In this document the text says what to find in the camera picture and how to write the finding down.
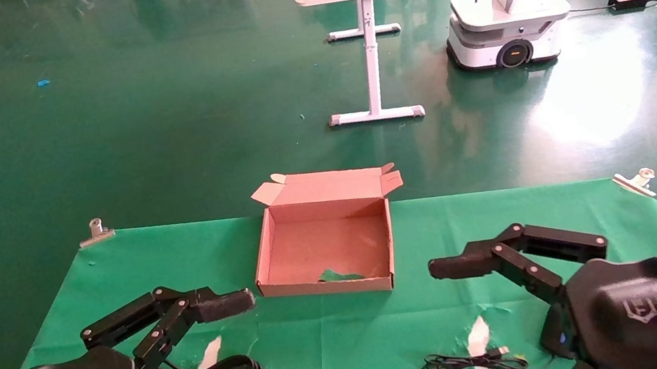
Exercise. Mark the silver metal binder clip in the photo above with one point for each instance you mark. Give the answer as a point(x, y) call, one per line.
point(636, 183)
point(97, 233)

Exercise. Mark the small blue floor scrap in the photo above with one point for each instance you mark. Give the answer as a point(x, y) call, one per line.
point(43, 82)

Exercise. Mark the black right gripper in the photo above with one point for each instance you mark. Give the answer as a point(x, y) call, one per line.
point(649, 317)

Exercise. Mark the green table cloth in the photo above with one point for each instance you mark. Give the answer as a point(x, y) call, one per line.
point(345, 357)

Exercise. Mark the open brown cardboard box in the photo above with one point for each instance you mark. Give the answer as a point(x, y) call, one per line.
point(332, 244)

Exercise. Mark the black power adapter brick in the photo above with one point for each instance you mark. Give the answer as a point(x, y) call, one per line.
point(628, 0)

